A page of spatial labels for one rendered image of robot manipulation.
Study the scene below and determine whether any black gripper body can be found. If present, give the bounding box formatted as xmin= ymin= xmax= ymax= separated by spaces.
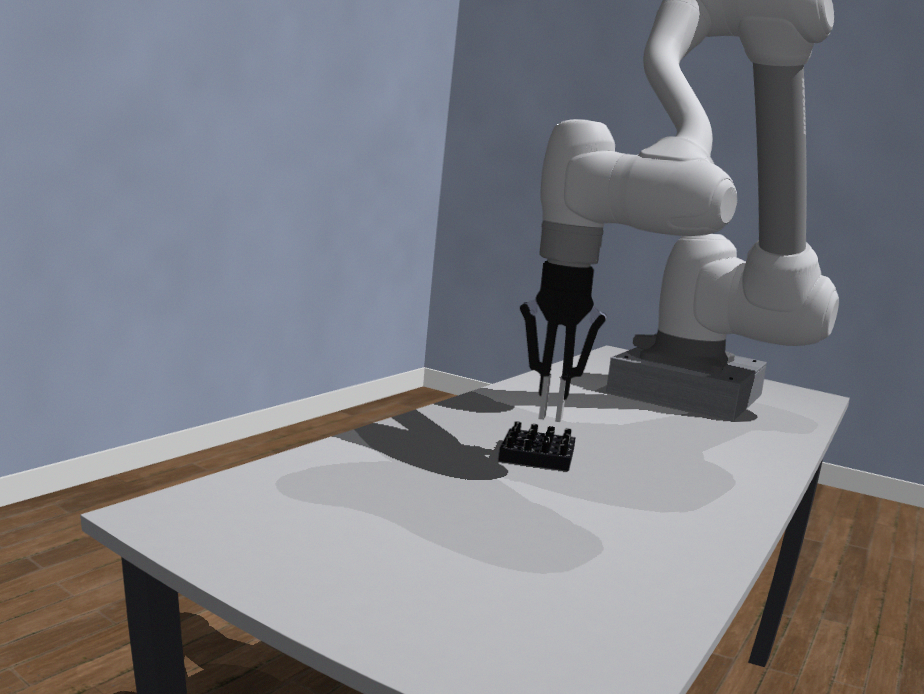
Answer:
xmin=536 ymin=260 xmax=594 ymax=326

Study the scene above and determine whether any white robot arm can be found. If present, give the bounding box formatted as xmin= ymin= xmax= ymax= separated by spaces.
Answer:
xmin=539 ymin=0 xmax=839 ymax=373

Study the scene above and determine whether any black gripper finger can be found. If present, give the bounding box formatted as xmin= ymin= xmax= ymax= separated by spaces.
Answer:
xmin=520 ymin=299 xmax=559 ymax=420
xmin=555 ymin=304 xmax=607 ymax=422

